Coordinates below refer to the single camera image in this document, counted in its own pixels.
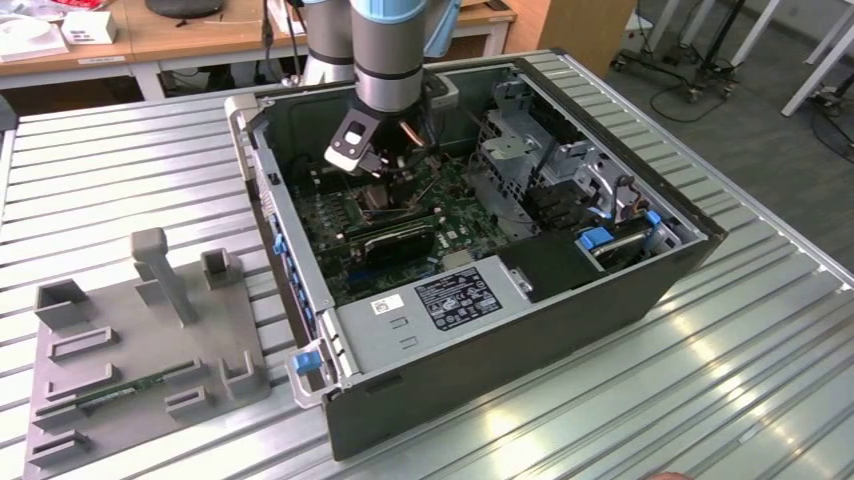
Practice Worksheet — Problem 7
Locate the CPU socket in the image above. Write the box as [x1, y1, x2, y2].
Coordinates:
[351, 183, 428, 225]

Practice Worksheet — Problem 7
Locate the green motherboard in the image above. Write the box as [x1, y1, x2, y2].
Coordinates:
[292, 154, 522, 301]

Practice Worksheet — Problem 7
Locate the green RAM stick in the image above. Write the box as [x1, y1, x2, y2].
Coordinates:
[340, 215, 435, 240]
[72, 364, 195, 407]

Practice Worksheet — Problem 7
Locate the graphics card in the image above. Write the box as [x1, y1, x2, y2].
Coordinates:
[346, 219, 439, 267]

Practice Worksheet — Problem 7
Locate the metal drive cage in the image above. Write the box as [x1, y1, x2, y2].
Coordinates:
[476, 77, 606, 236]

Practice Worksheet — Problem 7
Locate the black power supply label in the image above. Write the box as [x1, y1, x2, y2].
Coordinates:
[414, 267, 503, 332]

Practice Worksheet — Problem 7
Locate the black plastic shroud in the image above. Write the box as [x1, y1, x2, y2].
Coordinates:
[498, 233, 606, 304]

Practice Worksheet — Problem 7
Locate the grey power supply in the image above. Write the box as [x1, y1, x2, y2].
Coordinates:
[330, 257, 535, 376]

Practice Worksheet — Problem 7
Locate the wooden desk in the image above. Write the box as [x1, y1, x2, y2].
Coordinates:
[0, 0, 519, 104]

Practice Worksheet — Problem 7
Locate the wooden cabinet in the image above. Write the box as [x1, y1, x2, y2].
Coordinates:
[537, 0, 639, 79]

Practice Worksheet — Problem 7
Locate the dark round pad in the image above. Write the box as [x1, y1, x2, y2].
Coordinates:
[144, 0, 226, 19]

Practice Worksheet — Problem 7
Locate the black PC case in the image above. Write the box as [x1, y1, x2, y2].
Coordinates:
[223, 47, 729, 462]

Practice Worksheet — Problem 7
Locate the white cardboard box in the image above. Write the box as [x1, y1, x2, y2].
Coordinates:
[59, 10, 119, 45]

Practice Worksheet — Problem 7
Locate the black wheeled stand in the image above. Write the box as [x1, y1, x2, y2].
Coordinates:
[613, 0, 742, 104]

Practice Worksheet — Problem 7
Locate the grey parts rack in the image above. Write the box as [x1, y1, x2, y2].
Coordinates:
[23, 227, 272, 474]

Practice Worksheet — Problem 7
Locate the white round-lidded box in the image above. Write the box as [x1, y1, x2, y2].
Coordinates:
[0, 16, 70, 64]

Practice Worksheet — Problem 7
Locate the white table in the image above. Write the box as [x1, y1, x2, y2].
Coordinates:
[730, 0, 854, 117]

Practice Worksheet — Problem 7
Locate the white grey camera box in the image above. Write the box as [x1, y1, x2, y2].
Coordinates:
[324, 107, 383, 174]

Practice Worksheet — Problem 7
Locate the blue disk carrier handle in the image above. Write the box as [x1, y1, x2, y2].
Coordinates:
[574, 227, 614, 250]

